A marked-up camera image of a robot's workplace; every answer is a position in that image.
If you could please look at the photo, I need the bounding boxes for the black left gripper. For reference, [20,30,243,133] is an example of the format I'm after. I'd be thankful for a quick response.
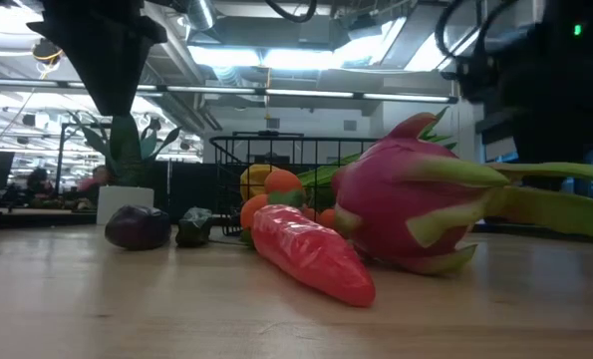
[26,0,167,117]

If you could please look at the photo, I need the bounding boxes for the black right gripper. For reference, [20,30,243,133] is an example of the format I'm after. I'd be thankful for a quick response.
[454,0,593,164]

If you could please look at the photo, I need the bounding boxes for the purple eggplant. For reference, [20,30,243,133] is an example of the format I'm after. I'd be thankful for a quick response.
[104,203,172,251]

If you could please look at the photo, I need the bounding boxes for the pink dragon fruit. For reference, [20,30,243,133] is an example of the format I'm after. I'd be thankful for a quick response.
[331,107,510,276]

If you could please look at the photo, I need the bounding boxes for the yellow star fruit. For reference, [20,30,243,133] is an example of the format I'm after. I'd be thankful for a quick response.
[239,164,281,201]

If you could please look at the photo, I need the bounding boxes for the dark green chili pepper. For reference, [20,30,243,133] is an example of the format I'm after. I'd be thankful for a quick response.
[174,206,215,248]

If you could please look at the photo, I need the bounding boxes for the orange fruit cluster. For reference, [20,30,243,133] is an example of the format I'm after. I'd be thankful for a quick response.
[239,169,307,231]
[303,205,338,231]

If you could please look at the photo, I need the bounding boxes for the orange carrot with green top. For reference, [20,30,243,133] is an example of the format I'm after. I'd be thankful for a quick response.
[240,187,377,308]

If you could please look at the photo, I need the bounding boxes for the green artificial plant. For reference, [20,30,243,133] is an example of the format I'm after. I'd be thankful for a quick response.
[66,112,183,189]

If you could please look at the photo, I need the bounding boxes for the person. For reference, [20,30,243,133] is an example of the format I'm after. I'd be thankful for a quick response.
[25,167,54,201]
[76,164,112,201]

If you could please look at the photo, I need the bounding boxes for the white plant pot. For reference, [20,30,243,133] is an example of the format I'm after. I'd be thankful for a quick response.
[95,185,155,226]

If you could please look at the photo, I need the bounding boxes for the black partition panel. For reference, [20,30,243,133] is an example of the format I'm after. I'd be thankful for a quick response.
[153,162,223,224]

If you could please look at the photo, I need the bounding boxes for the black bar device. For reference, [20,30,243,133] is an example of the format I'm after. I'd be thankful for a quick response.
[232,130,306,139]

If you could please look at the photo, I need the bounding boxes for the long ceiling light strip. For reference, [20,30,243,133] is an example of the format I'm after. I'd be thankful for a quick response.
[0,77,459,105]

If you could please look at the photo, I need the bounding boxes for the silver ventilation duct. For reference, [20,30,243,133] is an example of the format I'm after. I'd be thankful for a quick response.
[183,0,218,32]

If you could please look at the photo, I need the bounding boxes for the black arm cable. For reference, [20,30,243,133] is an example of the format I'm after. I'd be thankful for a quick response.
[263,0,320,24]
[434,0,509,57]

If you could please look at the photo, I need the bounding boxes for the black wire basket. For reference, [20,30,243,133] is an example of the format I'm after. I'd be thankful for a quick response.
[208,132,380,238]

